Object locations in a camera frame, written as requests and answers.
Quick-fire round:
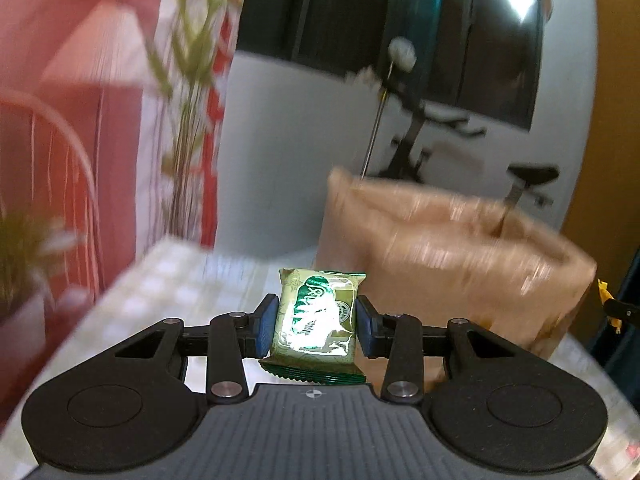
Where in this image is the yellow snack packet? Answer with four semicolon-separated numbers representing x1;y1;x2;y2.
596;279;623;335

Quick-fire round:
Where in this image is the black exercise bike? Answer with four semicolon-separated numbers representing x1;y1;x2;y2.
372;87;560;233

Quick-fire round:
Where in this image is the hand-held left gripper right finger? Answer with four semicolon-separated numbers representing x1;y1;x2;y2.
356;295;521;405

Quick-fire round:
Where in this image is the green and gold snack packet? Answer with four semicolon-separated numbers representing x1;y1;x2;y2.
259;267;367;387

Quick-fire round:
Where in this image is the metal pole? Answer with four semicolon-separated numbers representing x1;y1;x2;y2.
362;60;396;179

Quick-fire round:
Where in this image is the white plastic bag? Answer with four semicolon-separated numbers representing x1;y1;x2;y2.
389;37;417;72

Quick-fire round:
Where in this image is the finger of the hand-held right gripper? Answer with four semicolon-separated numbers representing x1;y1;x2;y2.
602;297;640;328

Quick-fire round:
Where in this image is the white rag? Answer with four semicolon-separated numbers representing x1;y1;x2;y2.
345;67;386;92

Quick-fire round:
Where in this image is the wooden door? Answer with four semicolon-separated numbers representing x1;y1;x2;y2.
560;0;640;356

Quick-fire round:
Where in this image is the green checked tablecloth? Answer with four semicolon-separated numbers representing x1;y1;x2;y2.
0;240;640;480

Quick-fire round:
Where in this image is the dark window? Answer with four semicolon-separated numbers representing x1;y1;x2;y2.
235;0;546;128

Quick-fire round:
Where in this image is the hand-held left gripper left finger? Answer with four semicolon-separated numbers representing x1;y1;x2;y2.
115;296;279;404

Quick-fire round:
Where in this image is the plastic-lined cardboard box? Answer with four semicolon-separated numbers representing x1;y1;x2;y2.
312;167;598;396

